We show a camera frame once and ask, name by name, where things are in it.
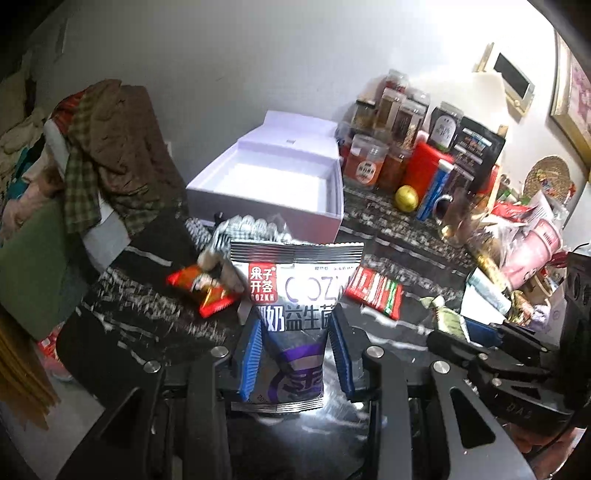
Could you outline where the yellow lemon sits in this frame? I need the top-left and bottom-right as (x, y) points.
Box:
(394, 185), (419, 213)

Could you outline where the silver purple snack bag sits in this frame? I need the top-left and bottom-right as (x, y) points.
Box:
(230, 240), (363, 414)

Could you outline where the red green ketchup packet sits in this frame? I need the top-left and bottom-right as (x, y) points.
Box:
(345, 266), (403, 321)

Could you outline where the black white checkered plush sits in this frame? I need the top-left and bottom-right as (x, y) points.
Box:
(184, 215), (294, 294)

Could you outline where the brown jacket on chair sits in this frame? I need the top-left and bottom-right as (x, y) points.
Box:
(68, 80), (185, 219)

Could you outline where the dark label white jar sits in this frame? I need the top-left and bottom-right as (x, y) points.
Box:
(428, 101), (464, 153)

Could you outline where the tall clear spice jar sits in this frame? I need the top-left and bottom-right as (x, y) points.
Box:
(392, 99), (427, 150)

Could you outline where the green plaid cloth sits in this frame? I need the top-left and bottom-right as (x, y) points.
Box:
(63, 92), (163, 237)

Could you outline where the red gold figure snack bag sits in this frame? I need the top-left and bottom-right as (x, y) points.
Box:
(166, 265), (239, 318)

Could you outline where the wall intercom panel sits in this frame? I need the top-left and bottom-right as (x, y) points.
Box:
(474, 42), (535, 117)

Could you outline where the black snack pouch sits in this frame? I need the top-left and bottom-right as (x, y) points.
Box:
(451, 117), (506, 181)

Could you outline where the drinking glass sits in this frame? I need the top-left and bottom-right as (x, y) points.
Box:
(438, 189), (482, 248)

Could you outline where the green white snack packet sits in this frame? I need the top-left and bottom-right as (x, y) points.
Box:
(421, 296), (470, 342)

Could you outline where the pink wrapped package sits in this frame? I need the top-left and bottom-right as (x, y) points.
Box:
(501, 219), (562, 290)

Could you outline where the red plastic container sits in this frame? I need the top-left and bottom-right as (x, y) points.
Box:
(401, 143), (454, 201)

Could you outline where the blue white tablet tube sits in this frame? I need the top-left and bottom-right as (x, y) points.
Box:
(416, 159), (454, 221)

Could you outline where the orange label plastic jar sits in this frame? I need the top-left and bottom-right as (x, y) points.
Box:
(342, 134), (389, 189)

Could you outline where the white open gift box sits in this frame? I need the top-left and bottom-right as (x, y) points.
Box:
(186, 110), (344, 243)

